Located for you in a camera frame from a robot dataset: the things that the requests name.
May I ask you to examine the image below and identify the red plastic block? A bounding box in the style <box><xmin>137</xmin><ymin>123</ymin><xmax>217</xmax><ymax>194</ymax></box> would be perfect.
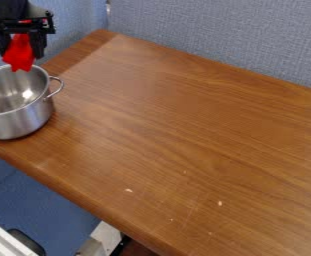
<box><xmin>3</xmin><ymin>34</ymin><xmax>35</xmax><ymax>72</ymax></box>

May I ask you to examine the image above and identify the metal pot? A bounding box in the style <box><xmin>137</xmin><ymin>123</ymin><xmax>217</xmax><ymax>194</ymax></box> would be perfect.
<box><xmin>0</xmin><ymin>65</ymin><xmax>66</xmax><ymax>140</ymax></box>

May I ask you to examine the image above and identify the white table leg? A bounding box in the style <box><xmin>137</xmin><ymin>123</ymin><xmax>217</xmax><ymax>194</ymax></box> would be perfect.
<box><xmin>75</xmin><ymin>221</ymin><xmax>122</xmax><ymax>256</ymax></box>

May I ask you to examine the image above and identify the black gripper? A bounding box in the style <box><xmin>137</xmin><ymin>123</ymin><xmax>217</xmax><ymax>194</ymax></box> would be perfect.
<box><xmin>0</xmin><ymin>0</ymin><xmax>55</xmax><ymax>59</ymax></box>

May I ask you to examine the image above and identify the white appliance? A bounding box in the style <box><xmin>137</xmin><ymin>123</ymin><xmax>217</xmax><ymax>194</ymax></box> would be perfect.
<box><xmin>0</xmin><ymin>227</ymin><xmax>39</xmax><ymax>256</ymax></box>

